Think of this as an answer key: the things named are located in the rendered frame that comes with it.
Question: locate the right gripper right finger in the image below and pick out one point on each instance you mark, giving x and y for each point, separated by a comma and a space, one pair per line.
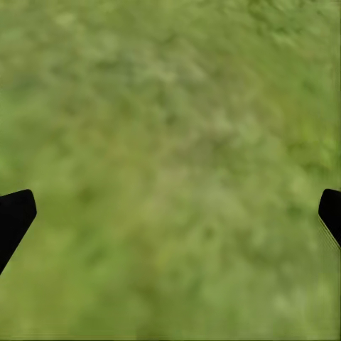
330, 212

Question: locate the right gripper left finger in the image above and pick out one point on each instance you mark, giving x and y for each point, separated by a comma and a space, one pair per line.
17, 212

